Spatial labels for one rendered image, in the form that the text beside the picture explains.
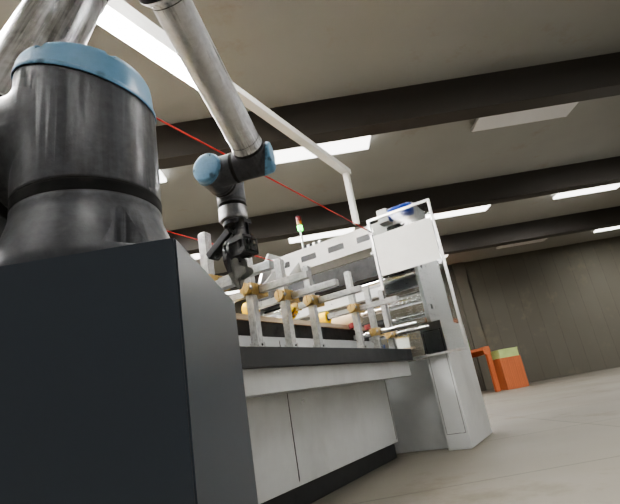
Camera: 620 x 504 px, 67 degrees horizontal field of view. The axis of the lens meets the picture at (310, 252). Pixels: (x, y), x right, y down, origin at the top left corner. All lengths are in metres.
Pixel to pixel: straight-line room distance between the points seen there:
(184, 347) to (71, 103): 0.29
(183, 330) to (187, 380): 0.04
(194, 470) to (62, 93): 0.38
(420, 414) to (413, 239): 1.28
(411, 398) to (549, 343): 10.22
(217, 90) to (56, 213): 0.78
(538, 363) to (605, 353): 1.75
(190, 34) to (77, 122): 0.65
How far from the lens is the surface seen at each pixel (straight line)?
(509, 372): 11.32
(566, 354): 13.84
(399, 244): 3.60
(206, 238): 1.82
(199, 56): 1.16
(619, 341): 14.55
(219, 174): 1.36
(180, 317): 0.36
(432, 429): 3.65
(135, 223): 0.48
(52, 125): 0.53
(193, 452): 0.35
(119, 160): 0.51
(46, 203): 0.49
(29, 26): 0.89
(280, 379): 2.02
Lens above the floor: 0.46
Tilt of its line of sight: 18 degrees up
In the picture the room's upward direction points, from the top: 10 degrees counter-clockwise
